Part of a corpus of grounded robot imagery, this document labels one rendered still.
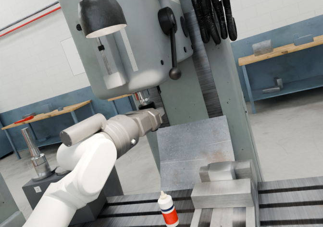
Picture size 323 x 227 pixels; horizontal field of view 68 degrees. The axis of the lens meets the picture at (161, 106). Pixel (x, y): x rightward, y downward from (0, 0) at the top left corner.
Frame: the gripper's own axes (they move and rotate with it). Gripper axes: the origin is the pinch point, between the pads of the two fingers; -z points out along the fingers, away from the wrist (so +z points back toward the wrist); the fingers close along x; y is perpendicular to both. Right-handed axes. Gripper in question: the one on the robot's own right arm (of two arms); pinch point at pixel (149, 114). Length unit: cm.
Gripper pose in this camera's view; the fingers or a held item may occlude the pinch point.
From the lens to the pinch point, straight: 67.4
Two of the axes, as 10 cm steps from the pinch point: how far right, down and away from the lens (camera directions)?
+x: -8.1, 1.3, 5.8
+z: -5.1, 3.3, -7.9
